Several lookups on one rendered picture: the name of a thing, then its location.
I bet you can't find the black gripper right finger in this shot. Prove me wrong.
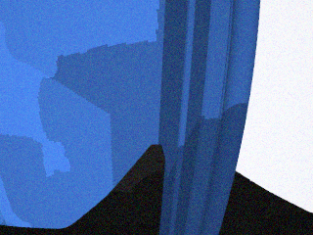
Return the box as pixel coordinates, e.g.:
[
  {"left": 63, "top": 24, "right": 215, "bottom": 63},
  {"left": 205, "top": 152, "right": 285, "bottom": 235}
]
[{"left": 219, "top": 172, "right": 313, "bottom": 235}]

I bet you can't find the blue plastic tray with white wire bars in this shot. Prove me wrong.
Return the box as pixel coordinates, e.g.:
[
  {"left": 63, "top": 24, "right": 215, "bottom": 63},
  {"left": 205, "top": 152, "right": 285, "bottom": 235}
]
[{"left": 0, "top": 0, "right": 261, "bottom": 235}]

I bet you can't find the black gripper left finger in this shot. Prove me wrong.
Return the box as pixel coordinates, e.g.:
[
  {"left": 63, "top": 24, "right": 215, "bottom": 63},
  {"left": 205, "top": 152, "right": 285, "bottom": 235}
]
[{"left": 0, "top": 145, "right": 165, "bottom": 235}]

